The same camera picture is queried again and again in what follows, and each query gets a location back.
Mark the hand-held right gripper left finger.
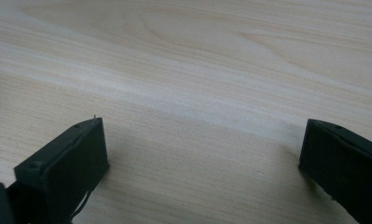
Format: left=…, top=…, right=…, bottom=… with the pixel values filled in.
left=7, top=117, right=111, bottom=224

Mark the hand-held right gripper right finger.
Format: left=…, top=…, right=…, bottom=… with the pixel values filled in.
left=298, top=119, right=372, bottom=224

